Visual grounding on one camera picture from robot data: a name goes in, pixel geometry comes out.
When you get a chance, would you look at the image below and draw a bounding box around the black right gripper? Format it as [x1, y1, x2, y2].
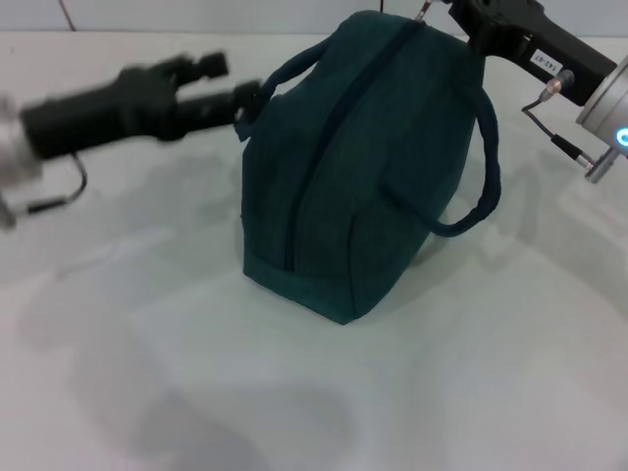
[446, 0, 618, 108]

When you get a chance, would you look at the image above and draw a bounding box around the grey left arm cable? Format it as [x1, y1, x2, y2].
[26, 154, 88, 213]

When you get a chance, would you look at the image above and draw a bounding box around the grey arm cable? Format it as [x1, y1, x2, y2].
[26, 154, 88, 213]
[521, 68, 620, 183]

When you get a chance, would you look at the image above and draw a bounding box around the grey right arm cable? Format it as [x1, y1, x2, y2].
[521, 68, 620, 183]

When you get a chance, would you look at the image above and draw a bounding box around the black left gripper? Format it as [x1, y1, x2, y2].
[19, 50, 266, 161]

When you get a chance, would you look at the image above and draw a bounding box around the dark teal insulated lunch bag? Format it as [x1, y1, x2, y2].
[234, 9, 504, 327]

